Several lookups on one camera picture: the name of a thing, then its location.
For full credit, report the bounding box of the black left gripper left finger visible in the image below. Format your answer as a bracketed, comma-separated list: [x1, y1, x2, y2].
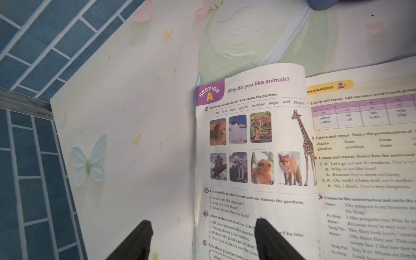
[107, 220, 153, 260]

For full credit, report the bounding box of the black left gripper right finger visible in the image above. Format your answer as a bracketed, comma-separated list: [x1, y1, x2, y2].
[254, 218, 304, 260]

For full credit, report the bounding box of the English textbook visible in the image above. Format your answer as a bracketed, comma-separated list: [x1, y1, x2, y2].
[193, 57, 416, 260]

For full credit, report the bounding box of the floral table mat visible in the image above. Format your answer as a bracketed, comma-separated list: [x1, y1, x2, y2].
[51, 1, 416, 260]

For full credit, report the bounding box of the purple trash bin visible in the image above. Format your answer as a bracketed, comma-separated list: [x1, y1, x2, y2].
[307, 0, 339, 10]

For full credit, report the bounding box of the left corner aluminium post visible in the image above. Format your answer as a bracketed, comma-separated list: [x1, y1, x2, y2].
[1, 87, 54, 121]

